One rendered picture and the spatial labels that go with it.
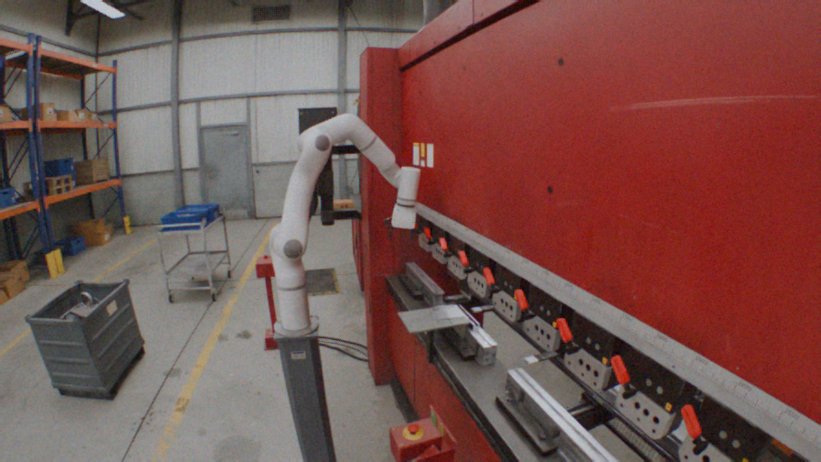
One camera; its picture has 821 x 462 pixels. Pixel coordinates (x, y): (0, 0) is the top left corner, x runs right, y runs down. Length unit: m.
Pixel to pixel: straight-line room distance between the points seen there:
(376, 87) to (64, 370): 3.05
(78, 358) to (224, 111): 6.84
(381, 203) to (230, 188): 6.85
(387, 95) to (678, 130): 1.79
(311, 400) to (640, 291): 1.36
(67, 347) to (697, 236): 3.34
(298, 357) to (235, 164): 7.48
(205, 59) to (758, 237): 9.20
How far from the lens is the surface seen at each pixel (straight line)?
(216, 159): 8.90
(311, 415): 1.76
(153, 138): 9.52
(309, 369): 1.60
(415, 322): 1.56
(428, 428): 1.37
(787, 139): 0.66
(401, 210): 1.59
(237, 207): 8.90
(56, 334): 3.18
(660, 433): 0.87
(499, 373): 1.49
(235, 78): 8.93
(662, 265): 0.77
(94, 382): 3.21
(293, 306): 1.48
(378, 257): 2.34
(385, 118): 2.24
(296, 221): 1.36
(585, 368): 0.98
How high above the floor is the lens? 1.74
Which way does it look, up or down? 14 degrees down
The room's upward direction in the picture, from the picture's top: straight up
